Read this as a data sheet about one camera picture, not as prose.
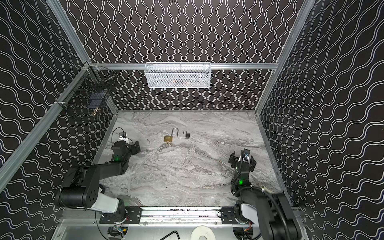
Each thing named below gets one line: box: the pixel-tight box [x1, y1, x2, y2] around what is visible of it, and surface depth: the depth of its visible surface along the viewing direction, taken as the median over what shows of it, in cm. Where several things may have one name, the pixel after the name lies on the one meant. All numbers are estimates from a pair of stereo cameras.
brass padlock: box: [163, 127, 179, 143], surface depth 105 cm
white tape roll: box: [190, 225, 216, 240], surface depth 71 cm
